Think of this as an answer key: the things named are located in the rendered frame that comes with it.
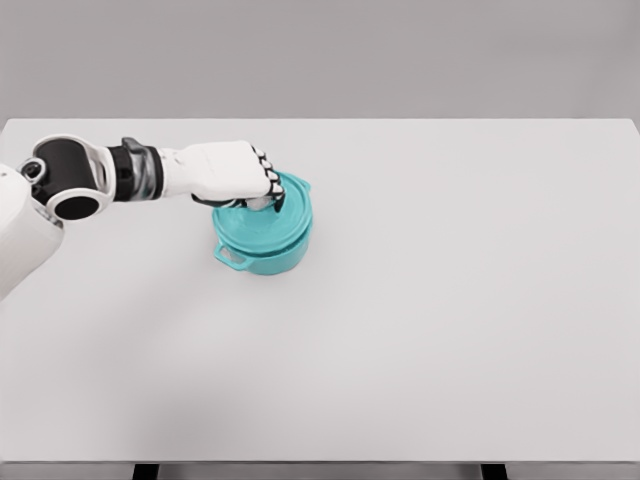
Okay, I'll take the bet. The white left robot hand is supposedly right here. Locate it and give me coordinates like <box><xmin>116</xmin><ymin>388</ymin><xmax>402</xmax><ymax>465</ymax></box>
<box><xmin>188</xmin><ymin>139</ymin><xmax>288</xmax><ymax>214</ymax></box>

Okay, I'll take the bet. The teal pot lid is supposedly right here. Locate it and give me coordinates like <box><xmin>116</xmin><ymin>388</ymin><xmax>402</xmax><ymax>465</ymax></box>
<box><xmin>211</xmin><ymin>169</ymin><xmax>314</xmax><ymax>260</ymax></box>

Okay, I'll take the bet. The teal pot with handles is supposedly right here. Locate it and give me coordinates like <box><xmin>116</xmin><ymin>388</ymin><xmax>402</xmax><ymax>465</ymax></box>
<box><xmin>213</xmin><ymin>180</ymin><xmax>315</xmax><ymax>277</ymax></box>

